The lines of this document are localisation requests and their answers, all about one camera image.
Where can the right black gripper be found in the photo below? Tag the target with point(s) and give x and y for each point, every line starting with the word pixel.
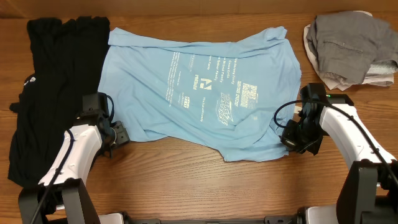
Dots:
pixel 288 139

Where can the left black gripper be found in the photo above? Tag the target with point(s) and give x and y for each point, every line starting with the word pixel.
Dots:
pixel 122 137

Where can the light blue t-shirt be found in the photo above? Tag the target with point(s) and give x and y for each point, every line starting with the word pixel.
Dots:
pixel 230 96

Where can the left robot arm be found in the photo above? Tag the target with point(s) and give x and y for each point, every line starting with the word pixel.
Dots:
pixel 63 187

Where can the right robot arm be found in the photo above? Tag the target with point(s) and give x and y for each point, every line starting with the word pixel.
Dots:
pixel 369 193

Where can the beige folded garment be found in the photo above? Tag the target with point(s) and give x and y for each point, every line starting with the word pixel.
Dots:
pixel 334 83

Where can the black t-shirt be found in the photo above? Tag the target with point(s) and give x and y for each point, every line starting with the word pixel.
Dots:
pixel 68 59

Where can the light patterned folded garment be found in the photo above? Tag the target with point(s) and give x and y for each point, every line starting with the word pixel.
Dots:
pixel 383 68

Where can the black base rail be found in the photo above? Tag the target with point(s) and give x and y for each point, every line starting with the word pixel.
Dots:
pixel 211 221

